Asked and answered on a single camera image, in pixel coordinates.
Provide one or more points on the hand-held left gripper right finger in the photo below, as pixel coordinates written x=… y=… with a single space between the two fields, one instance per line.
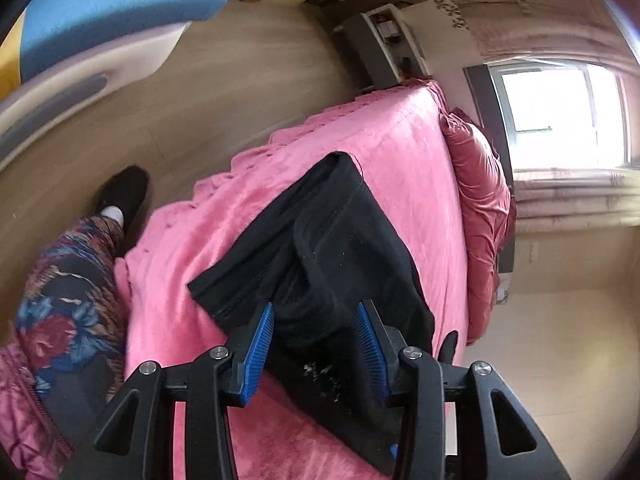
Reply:
x=367 y=350

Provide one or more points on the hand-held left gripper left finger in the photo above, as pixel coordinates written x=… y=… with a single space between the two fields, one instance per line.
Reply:
x=260 y=350

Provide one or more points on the black pants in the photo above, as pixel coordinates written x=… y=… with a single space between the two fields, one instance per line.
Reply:
x=325 y=240

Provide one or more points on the red pillow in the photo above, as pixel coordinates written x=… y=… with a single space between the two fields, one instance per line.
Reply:
x=480 y=200

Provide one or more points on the pink bed blanket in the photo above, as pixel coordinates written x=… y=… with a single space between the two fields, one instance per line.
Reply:
x=400 y=160

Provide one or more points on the person's black shoe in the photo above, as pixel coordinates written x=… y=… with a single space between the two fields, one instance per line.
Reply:
x=125 y=187

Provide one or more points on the person's pink quilted jacket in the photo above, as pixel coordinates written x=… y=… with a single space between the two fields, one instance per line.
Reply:
x=20 y=410

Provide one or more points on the dark headboard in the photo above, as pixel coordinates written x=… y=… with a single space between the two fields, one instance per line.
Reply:
x=480 y=90

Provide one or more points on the window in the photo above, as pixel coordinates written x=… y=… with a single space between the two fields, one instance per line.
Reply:
x=550 y=115

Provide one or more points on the grey bedside shelf unit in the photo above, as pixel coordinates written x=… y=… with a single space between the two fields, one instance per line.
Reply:
x=370 y=45

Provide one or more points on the pale patterned curtain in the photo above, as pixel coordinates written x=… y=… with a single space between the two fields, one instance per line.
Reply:
x=550 y=40

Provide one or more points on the blue cushioned chair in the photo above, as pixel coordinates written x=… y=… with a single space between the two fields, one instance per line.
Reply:
x=125 y=0

